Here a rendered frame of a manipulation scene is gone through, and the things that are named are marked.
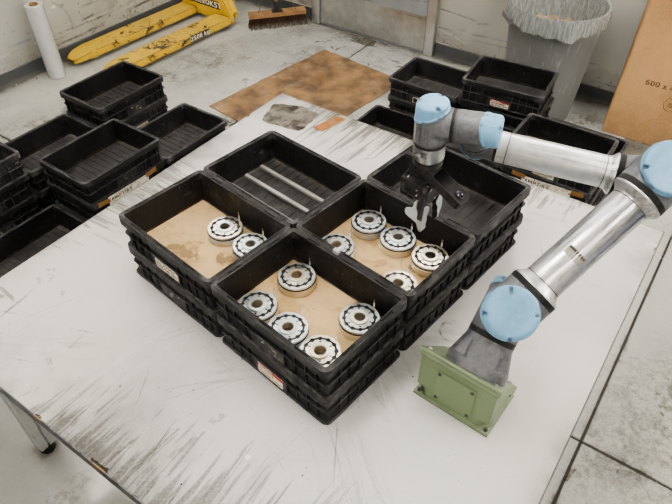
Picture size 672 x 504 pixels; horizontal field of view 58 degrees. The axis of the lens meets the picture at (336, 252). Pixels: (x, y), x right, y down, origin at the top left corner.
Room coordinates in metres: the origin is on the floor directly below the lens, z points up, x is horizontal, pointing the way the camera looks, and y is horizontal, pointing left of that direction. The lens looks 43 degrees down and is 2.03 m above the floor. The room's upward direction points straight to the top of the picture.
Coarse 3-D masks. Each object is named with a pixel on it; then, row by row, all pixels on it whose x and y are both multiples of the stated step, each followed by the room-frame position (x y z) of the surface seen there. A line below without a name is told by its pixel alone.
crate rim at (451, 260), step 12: (360, 180) 1.47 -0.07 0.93; (348, 192) 1.41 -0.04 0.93; (384, 192) 1.42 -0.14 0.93; (408, 204) 1.36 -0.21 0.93; (312, 216) 1.30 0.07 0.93; (300, 228) 1.25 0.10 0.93; (456, 228) 1.26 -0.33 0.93; (324, 240) 1.21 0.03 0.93; (468, 240) 1.21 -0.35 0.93; (456, 252) 1.16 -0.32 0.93; (360, 264) 1.11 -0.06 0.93; (444, 264) 1.11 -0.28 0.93; (432, 276) 1.07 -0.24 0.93; (396, 288) 1.03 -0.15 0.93; (420, 288) 1.03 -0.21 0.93; (408, 300) 1.01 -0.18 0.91
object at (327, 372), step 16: (272, 240) 1.21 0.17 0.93; (256, 256) 1.14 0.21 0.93; (336, 256) 1.14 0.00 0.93; (384, 288) 1.03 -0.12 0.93; (240, 304) 0.98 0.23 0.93; (400, 304) 0.98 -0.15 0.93; (256, 320) 0.93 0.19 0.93; (384, 320) 0.93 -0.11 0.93; (272, 336) 0.89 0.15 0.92; (368, 336) 0.88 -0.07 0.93; (288, 352) 0.85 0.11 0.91; (304, 352) 0.84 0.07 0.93; (352, 352) 0.84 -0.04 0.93; (320, 368) 0.79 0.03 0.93; (336, 368) 0.80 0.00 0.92
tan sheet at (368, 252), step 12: (336, 228) 1.37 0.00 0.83; (348, 228) 1.37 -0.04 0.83; (360, 240) 1.32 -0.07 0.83; (372, 240) 1.32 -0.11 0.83; (360, 252) 1.26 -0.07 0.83; (372, 252) 1.26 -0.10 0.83; (372, 264) 1.22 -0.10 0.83; (384, 264) 1.22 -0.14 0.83; (396, 264) 1.22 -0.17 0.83; (408, 264) 1.22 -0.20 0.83; (420, 276) 1.17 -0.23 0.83
